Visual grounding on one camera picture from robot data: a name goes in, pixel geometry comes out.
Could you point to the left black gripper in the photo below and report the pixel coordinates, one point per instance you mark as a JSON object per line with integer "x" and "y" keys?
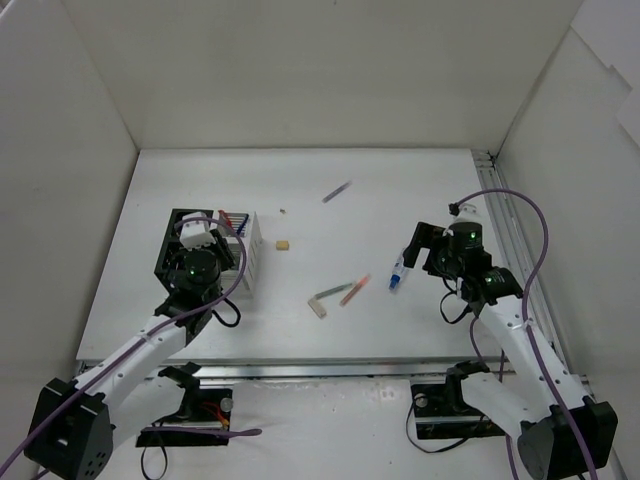
{"x": 167, "y": 250}

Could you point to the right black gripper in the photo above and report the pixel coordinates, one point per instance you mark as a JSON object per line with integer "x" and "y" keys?
{"x": 426, "y": 239}

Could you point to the red pen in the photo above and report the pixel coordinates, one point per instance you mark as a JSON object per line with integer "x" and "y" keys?
{"x": 225, "y": 217}

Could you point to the blue ballpoint pen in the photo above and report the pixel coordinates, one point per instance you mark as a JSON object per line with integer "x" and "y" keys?
{"x": 242, "y": 225}

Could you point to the small yellow eraser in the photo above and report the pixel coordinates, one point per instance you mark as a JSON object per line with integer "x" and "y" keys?
{"x": 282, "y": 245}

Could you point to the orange red marker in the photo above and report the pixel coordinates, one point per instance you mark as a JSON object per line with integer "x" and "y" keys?
{"x": 357, "y": 287}

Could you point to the purple grey pen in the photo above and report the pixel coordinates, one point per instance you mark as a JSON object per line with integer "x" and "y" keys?
{"x": 337, "y": 191}

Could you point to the beige rectangular eraser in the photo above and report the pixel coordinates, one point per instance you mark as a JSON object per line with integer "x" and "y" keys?
{"x": 317, "y": 307}

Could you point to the green grey marker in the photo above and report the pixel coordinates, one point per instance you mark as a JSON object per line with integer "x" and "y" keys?
{"x": 333, "y": 290}

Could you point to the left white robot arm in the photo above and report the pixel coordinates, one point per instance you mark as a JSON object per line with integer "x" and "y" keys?
{"x": 77, "y": 425}

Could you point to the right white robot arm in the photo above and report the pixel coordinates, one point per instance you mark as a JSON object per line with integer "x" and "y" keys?
{"x": 558, "y": 429}

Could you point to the clear blue-capped glue bottle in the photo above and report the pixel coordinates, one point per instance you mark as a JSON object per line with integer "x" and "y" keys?
{"x": 398, "y": 272}

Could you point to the black slatted organizer box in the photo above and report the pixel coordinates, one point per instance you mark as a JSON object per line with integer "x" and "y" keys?
{"x": 167, "y": 245}

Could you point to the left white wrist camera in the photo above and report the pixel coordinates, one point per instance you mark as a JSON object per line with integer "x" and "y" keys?
{"x": 194, "y": 231}

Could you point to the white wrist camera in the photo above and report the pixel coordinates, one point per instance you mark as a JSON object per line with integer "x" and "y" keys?
{"x": 465, "y": 218}
{"x": 194, "y": 231}

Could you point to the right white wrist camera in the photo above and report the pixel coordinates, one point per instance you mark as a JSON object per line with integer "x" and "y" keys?
{"x": 465, "y": 218}

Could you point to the aluminium side rail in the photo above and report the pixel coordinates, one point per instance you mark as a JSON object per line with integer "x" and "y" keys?
{"x": 511, "y": 241}

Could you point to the aluminium front rail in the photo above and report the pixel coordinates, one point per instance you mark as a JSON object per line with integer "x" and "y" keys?
{"x": 298, "y": 368}

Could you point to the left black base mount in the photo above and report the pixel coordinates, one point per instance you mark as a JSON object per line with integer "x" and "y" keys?
{"x": 211, "y": 409}

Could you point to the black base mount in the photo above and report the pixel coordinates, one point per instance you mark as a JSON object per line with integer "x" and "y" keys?
{"x": 436, "y": 419}
{"x": 211, "y": 409}

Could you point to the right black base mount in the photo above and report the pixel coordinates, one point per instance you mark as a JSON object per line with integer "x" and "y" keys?
{"x": 436, "y": 419}

